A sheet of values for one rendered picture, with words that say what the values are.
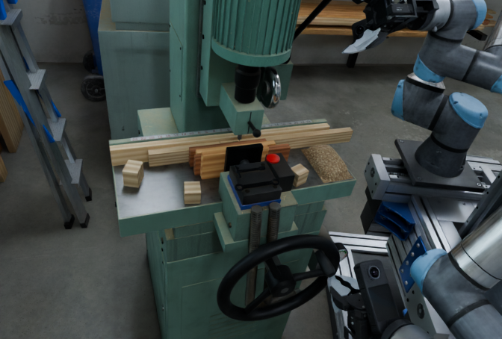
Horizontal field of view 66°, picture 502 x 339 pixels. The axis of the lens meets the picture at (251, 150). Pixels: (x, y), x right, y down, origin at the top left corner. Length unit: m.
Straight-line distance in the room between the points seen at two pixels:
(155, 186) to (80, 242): 1.13
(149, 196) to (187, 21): 0.44
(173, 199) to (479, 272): 0.60
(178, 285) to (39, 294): 0.90
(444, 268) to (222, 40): 0.58
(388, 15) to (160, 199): 0.61
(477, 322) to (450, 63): 0.55
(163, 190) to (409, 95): 0.78
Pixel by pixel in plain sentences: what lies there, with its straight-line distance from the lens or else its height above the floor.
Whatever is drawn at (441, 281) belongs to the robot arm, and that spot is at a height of 1.05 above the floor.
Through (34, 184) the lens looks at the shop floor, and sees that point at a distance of 2.37.
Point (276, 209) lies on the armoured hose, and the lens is 0.81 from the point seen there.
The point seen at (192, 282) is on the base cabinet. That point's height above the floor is 0.60.
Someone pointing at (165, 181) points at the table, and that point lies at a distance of 0.95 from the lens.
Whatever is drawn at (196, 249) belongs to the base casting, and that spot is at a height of 0.75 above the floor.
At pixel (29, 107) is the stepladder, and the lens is 1.67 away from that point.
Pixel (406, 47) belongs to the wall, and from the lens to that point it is 4.24.
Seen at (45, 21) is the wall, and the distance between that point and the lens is 3.40.
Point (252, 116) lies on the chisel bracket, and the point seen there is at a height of 1.05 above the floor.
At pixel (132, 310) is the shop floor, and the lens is 1.79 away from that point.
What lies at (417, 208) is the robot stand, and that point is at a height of 0.72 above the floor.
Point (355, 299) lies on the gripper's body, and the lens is 0.76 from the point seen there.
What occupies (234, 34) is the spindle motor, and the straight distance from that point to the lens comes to 0.79.
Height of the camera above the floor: 1.55
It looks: 38 degrees down
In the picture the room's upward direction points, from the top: 9 degrees clockwise
